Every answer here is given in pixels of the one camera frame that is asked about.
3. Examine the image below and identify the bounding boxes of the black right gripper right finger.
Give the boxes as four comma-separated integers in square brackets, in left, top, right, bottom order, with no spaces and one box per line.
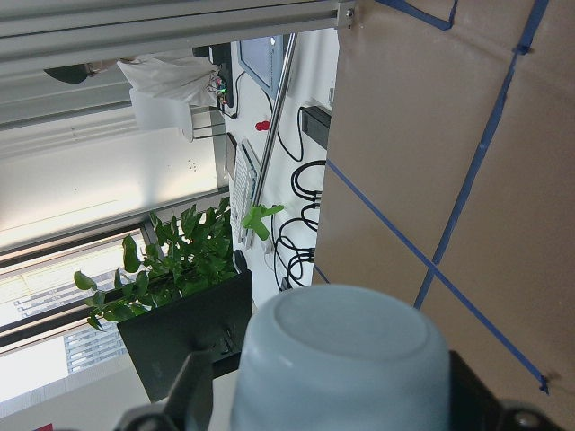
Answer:
[449,350,503,431]

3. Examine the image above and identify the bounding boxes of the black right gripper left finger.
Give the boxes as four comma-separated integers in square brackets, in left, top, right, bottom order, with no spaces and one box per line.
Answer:
[164,350,213,430]

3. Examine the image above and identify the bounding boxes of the light blue plastic cup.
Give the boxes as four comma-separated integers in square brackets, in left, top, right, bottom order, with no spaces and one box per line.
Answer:
[230,284,450,430]

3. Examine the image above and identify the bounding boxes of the black monitor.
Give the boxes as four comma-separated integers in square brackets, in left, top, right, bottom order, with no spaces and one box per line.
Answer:
[117,269,252,402]

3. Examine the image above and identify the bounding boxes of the green potted plant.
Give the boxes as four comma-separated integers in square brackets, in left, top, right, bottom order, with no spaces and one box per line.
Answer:
[73,197,236,331]

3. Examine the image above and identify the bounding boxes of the white keyboard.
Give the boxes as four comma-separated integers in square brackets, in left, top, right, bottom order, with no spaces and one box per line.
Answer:
[230,139,261,249]

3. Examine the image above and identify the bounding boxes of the red small object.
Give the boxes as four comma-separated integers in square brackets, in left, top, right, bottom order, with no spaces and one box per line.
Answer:
[254,120,270,132]

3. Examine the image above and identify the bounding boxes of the black power adapter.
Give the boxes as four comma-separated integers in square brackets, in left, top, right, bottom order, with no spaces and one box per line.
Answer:
[301,106,332,149]

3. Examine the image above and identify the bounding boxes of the blue teach pendant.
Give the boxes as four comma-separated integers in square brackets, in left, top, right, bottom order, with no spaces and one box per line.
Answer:
[237,35,289,98]

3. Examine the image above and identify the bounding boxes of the green handled grabber stick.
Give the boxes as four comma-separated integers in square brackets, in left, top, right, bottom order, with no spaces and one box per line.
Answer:
[242,32,298,241]

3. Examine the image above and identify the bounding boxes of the aluminium frame post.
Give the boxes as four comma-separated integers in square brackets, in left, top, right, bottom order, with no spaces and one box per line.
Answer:
[1,1,356,56]

